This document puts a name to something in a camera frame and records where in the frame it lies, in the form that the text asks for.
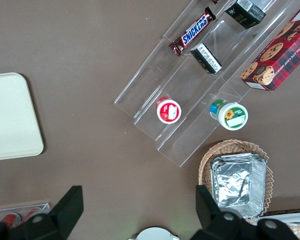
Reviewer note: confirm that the red tartan cookie box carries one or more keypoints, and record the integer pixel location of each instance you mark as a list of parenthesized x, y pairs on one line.
[(280, 60)]

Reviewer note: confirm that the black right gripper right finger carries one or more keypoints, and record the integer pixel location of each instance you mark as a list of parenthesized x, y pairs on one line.
[(215, 225)]

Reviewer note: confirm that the white rectangular snack bin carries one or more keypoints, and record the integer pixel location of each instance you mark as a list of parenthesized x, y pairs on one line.
[(280, 217)]

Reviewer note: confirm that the clear acrylic stepped stand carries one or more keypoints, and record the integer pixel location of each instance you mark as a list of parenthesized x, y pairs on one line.
[(170, 75)]

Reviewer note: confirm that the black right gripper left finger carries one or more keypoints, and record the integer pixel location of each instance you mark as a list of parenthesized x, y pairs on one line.
[(65, 212)]

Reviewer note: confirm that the clear acrylic bottle rack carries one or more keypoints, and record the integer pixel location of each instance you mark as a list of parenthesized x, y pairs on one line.
[(43, 206)]

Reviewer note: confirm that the green lid yogurt cup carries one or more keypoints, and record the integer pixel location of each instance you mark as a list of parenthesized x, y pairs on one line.
[(232, 117)]

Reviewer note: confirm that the Snickers chocolate bar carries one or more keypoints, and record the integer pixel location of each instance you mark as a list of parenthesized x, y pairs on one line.
[(193, 31)]

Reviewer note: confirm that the large clear bag beige snacks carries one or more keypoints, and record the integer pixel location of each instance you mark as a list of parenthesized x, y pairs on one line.
[(298, 231)]

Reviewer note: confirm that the cream rectangular tray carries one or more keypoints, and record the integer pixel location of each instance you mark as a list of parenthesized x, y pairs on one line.
[(12, 117)]

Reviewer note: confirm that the stacked aluminium foil trays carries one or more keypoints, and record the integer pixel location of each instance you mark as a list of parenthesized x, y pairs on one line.
[(237, 185)]

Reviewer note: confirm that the light tan wicker basket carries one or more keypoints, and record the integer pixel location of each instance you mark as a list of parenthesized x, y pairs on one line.
[(205, 162)]

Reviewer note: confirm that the red lid yogurt cup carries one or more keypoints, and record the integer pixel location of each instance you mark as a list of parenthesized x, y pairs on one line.
[(168, 111)]

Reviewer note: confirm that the small black carton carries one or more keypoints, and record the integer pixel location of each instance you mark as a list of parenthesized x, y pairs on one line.
[(207, 58), (245, 12)]

